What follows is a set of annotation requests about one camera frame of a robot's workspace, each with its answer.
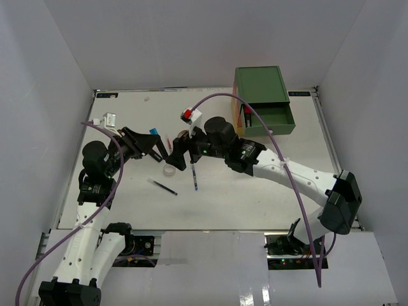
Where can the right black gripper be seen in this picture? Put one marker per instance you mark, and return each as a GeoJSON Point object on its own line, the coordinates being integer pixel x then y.
{"type": "Point", "coordinates": [180, 146]}

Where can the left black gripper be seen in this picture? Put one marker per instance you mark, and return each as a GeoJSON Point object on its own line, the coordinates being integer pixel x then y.
{"type": "Point", "coordinates": [138, 143]}

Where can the blue highlighter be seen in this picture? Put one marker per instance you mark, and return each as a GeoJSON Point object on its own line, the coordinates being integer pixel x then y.
{"type": "Point", "coordinates": [153, 131]}

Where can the pink highlighter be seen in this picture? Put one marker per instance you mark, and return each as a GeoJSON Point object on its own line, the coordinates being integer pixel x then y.
{"type": "Point", "coordinates": [247, 116]}

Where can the green drawer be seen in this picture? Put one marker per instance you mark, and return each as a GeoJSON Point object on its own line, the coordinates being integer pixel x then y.
{"type": "Point", "coordinates": [277, 117]}

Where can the orange highlighter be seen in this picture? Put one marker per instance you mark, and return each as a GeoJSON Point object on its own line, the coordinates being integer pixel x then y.
{"type": "Point", "coordinates": [156, 156]}

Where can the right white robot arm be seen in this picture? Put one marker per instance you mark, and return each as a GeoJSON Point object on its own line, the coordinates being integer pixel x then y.
{"type": "Point", "coordinates": [338, 196]}

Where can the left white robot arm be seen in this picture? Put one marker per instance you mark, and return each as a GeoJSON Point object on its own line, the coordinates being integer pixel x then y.
{"type": "Point", "coordinates": [91, 247]}

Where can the large tape roll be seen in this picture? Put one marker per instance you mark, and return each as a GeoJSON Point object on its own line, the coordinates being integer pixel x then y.
{"type": "Point", "coordinates": [183, 133]}

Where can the small clear tape roll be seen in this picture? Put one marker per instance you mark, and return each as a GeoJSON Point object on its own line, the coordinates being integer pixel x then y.
{"type": "Point", "coordinates": [169, 170]}

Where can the blue pen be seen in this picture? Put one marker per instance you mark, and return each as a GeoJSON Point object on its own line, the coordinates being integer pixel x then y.
{"type": "Point", "coordinates": [194, 176]}

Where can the black pen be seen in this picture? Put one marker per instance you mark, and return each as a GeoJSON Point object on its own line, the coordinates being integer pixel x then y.
{"type": "Point", "coordinates": [156, 183]}

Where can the green drawer cabinet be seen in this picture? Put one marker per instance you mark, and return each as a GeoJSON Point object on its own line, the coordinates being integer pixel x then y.
{"type": "Point", "coordinates": [261, 86]}

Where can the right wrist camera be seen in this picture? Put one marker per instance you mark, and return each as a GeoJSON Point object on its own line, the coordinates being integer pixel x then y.
{"type": "Point", "coordinates": [192, 118]}

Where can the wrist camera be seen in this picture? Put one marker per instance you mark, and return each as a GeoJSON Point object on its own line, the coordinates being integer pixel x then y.
{"type": "Point", "coordinates": [106, 122]}
{"type": "Point", "coordinates": [192, 118]}

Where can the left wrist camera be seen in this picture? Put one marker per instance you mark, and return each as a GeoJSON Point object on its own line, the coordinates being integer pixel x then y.
{"type": "Point", "coordinates": [106, 122]}

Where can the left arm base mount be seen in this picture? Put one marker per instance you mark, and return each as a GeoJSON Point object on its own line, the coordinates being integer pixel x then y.
{"type": "Point", "coordinates": [139, 253]}

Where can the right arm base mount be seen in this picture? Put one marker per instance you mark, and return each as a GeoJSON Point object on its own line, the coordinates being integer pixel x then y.
{"type": "Point", "coordinates": [282, 254]}

